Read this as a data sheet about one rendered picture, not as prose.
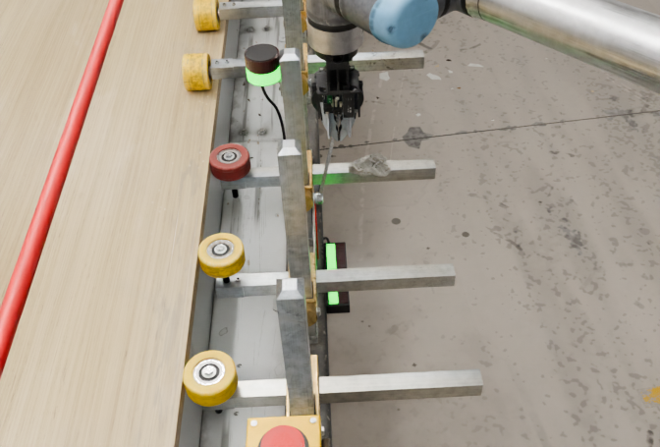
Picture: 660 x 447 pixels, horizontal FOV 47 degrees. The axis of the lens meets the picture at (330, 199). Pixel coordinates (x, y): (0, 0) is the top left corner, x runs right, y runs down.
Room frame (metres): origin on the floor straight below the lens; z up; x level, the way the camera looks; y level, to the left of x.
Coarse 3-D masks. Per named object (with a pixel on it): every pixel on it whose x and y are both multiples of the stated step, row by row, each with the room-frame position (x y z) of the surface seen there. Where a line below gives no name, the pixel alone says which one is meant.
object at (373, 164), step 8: (360, 160) 1.15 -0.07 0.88; (368, 160) 1.14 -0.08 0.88; (376, 160) 1.15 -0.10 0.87; (384, 160) 1.16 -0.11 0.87; (352, 168) 1.13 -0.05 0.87; (360, 168) 1.14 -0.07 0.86; (368, 168) 1.13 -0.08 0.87; (376, 168) 1.13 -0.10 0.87; (384, 168) 1.13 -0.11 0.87; (384, 176) 1.11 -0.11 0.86
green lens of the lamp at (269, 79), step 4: (248, 72) 1.08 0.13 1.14; (276, 72) 1.08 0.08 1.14; (248, 76) 1.09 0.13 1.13; (252, 76) 1.08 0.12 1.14; (256, 76) 1.07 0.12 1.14; (260, 76) 1.07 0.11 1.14; (264, 76) 1.07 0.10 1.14; (268, 76) 1.08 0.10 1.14; (272, 76) 1.08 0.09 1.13; (276, 76) 1.08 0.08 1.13; (280, 76) 1.10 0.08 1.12; (248, 80) 1.09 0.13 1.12; (252, 80) 1.08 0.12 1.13; (256, 80) 1.07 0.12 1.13; (260, 80) 1.07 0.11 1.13; (264, 80) 1.07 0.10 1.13; (268, 80) 1.07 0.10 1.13; (272, 80) 1.08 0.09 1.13; (276, 80) 1.08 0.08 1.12; (256, 84) 1.08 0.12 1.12; (260, 84) 1.07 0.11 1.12; (264, 84) 1.07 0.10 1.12; (268, 84) 1.07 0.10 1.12
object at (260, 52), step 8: (248, 48) 1.12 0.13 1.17; (256, 48) 1.12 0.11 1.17; (264, 48) 1.11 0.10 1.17; (272, 48) 1.11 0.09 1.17; (248, 56) 1.09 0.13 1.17; (256, 56) 1.09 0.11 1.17; (264, 56) 1.09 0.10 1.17; (272, 56) 1.09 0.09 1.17; (272, 72) 1.08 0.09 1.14; (280, 80) 1.09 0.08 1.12; (264, 88) 1.10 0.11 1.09; (280, 88) 1.09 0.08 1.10; (272, 104) 1.10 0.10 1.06; (280, 120) 1.10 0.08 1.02
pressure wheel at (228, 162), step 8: (224, 144) 1.18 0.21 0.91; (232, 144) 1.18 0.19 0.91; (216, 152) 1.15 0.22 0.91; (224, 152) 1.15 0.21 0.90; (232, 152) 1.16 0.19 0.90; (240, 152) 1.15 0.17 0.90; (216, 160) 1.13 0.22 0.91; (224, 160) 1.13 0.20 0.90; (232, 160) 1.13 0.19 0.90; (240, 160) 1.13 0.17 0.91; (248, 160) 1.13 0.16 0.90; (216, 168) 1.11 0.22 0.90; (224, 168) 1.10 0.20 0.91; (232, 168) 1.10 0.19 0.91; (240, 168) 1.11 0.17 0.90; (248, 168) 1.13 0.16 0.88; (216, 176) 1.11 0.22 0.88; (224, 176) 1.10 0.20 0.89; (232, 176) 1.10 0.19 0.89; (240, 176) 1.11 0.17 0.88; (232, 192) 1.14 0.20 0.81
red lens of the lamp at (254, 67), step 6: (276, 48) 1.11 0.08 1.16; (246, 60) 1.09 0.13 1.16; (270, 60) 1.08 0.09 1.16; (276, 60) 1.09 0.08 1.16; (246, 66) 1.09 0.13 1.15; (252, 66) 1.08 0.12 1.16; (258, 66) 1.07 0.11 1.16; (264, 66) 1.07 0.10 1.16; (270, 66) 1.08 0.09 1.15; (276, 66) 1.09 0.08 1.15; (252, 72) 1.08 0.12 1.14; (258, 72) 1.07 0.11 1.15; (264, 72) 1.07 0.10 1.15; (270, 72) 1.08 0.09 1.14
